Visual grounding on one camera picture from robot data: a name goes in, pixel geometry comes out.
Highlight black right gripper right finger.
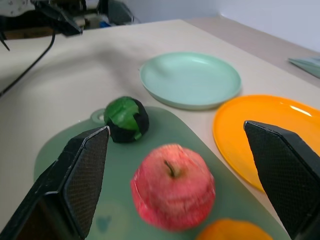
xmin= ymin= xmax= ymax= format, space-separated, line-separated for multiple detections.
xmin=243 ymin=120 xmax=320 ymax=240

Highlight orange plate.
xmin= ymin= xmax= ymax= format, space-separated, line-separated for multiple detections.
xmin=212 ymin=94 xmax=320 ymax=193

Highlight black cable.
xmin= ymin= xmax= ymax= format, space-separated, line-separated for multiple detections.
xmin=0 ymin=29 xmax=57 ymax=98

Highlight pale green flat object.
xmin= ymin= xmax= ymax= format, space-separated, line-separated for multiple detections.
xmin=287 ymin=56 xmax=320 ymax=80

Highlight light green plate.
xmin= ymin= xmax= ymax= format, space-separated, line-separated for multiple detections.
xmin=138 ymin=51 xmax=243 ymax=111

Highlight dark green avocado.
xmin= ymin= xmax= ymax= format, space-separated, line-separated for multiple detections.
xmin=103 ymin=96 xmax=150 ymax=144

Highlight green cutting board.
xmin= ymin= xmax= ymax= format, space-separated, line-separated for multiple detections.
xmin=33 ymin=105 xmax=292 ymax=240

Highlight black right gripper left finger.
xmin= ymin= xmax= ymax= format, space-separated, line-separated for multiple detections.
xmin=0 ymin=125 xmax=111 ymax=240

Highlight red apple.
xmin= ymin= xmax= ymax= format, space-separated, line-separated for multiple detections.
xmin=130 ymin=143 xmax=217 ymax=232

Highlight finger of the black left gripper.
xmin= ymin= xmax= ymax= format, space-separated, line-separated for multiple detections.
xmin=31 ymin=0 xmax=83 ymax=37

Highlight dark chair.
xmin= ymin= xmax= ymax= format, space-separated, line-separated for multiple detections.
xmin=97 ymin=0 xmax=137 ymax=26

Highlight orange fruit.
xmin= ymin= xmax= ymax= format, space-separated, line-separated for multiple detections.
xmin=195 ymin=218 xmax=275 ymax=240

